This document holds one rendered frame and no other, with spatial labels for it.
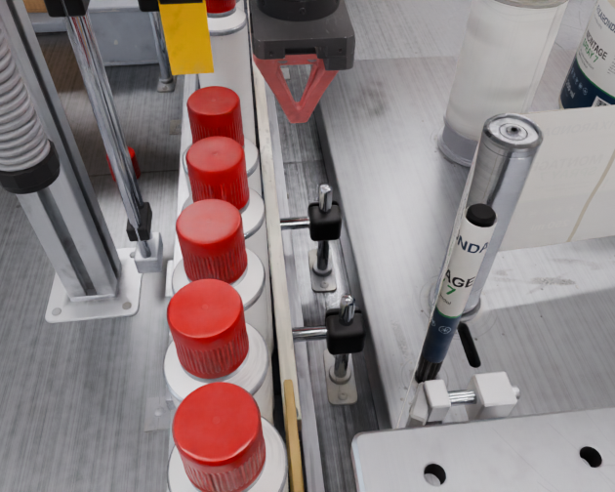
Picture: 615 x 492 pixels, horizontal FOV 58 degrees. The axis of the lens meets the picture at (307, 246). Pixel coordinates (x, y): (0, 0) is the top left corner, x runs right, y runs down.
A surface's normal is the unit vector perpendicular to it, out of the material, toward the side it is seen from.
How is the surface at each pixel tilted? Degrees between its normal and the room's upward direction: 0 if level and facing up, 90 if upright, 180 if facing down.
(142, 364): 0
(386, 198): 0
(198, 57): 90
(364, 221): 0
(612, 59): 90
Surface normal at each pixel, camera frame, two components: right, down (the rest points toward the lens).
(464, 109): -0.79, 0.43
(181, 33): 0.11, 0.74
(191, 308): 0.06, -0.67
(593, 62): -0.98, 0.15
